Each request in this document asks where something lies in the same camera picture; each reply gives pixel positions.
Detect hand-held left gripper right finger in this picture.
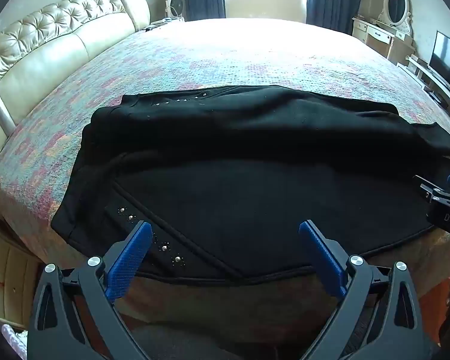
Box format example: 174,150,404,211
298,220,432,360

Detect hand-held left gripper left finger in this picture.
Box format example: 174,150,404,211
27,221,153,360

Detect black pants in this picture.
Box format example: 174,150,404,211
50,85,450,284

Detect person's grey clothing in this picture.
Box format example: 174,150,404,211
127,322,312,360

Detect white television stand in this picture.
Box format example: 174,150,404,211
405,55,450,136

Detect black television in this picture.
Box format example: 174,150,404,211
428,31,450,102

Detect white dressing table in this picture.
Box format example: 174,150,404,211
352,16,413,66

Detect oval vanity mirror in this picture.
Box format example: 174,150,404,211
378,0,413,36

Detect floral bed blanket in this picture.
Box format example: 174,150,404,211
0,18,450,342

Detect cream tufted headboard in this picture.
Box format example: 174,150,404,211
0,0,151,139

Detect white box fan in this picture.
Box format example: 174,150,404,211
166,0,185,21

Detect cream padded bed frame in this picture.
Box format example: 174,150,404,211
0,210,47,331

